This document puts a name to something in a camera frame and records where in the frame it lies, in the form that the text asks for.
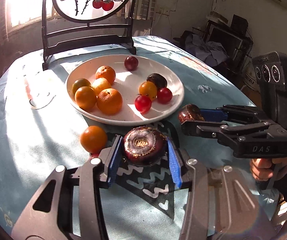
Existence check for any orange citrus fruit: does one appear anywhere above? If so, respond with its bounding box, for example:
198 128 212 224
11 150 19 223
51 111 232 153
75 86 97 110

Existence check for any yellow spotted citrus fruit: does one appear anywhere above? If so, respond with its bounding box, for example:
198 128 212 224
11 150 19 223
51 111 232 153
139 81 158 102

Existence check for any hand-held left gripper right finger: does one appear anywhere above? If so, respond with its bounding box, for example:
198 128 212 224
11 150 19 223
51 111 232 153
166 138 276 240

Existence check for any bright window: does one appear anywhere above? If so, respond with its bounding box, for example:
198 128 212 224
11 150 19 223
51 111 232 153
6 0 45 28

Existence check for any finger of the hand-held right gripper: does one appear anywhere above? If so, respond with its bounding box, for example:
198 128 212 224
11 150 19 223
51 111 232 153
200 104 271 126
180 119 271 147

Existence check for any dark wrinkled passion fruit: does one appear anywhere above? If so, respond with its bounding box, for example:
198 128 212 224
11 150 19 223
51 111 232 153
147 73 168 90

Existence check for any dark cluttered shelf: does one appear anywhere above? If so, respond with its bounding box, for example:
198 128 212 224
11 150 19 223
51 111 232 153
206 15 253 63

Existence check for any person's right hand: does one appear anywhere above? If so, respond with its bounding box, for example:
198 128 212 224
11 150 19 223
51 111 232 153
250 151 287 183

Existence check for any pile of clothes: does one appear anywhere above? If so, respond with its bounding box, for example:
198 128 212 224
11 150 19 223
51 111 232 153
173 30 234 65

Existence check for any yellow green tomato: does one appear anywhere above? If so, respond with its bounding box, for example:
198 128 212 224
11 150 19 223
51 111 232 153
72 78 92 95

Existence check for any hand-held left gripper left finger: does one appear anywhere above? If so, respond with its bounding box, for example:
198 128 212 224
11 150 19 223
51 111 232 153
11 135 124 240

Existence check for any large mandarin orange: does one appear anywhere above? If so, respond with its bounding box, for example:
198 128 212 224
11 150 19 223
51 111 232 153
97 88 123 115

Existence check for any small dark wrinkled fruit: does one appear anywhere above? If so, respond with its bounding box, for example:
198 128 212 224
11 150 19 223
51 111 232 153
178 104 205 124

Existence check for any white plastic bucket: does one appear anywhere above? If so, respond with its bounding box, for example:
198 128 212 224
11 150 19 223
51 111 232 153
243 70 257 90

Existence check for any white ceramic plate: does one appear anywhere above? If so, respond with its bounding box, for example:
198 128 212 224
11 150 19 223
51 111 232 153
65 54 185 126

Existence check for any red cherry tomato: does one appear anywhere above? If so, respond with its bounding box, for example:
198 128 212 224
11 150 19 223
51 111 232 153
157 87 173 104

